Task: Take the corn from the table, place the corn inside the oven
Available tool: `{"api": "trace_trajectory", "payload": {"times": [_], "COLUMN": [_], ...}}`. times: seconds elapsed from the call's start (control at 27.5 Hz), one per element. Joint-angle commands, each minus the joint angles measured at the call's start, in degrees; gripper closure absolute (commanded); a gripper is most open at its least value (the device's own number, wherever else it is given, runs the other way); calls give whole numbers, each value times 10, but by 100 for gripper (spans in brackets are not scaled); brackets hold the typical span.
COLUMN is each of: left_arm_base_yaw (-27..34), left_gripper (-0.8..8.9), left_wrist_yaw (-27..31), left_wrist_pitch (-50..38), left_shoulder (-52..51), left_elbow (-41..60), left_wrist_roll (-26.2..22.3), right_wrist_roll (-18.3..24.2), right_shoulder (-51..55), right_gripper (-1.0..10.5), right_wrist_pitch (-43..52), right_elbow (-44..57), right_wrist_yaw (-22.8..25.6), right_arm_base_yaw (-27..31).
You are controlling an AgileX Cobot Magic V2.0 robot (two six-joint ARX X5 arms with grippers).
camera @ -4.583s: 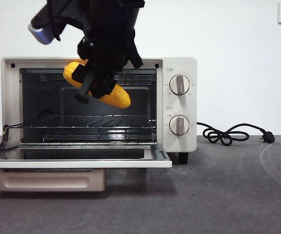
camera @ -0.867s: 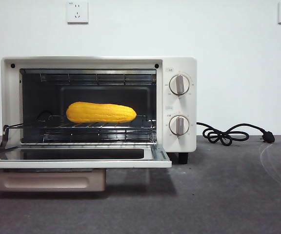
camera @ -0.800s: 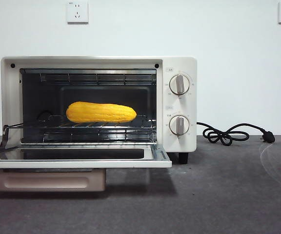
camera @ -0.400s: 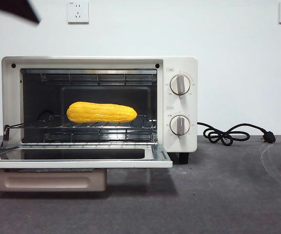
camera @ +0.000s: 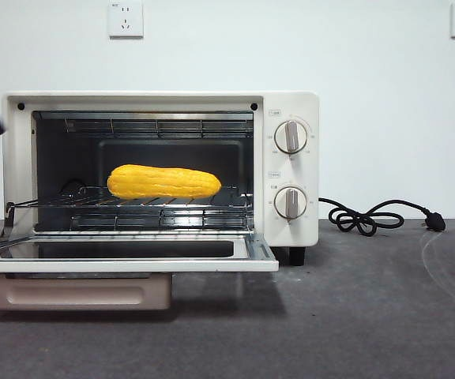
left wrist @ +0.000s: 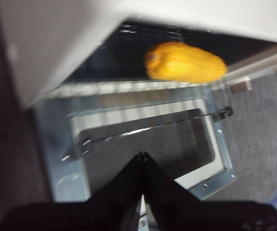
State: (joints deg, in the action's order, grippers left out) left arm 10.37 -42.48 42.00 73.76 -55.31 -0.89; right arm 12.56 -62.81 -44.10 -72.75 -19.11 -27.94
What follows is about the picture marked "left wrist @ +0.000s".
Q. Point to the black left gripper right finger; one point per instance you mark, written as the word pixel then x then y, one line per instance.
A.
pixel 172 209

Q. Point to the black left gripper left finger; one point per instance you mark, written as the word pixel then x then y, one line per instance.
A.
pixel 114 207

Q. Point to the glass oven door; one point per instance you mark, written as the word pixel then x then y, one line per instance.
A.
pixel 221 144

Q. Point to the yellow corn cob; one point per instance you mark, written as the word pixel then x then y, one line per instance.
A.
pixel 186 62

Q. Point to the cream Toshiba toaster oven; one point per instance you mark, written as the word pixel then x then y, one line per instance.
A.
pixel 56 48

